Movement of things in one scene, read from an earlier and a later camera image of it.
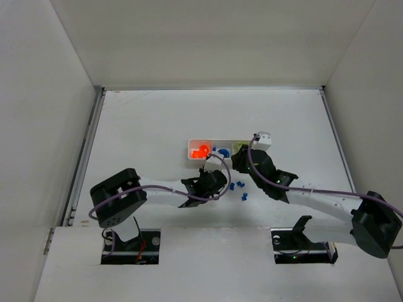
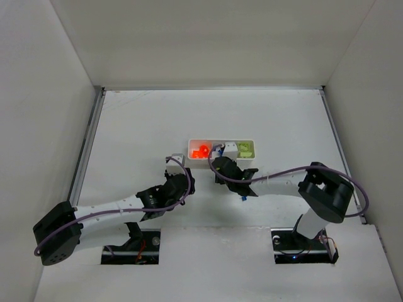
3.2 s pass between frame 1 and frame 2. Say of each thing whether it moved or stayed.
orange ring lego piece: stayed
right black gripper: moved
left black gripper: moved
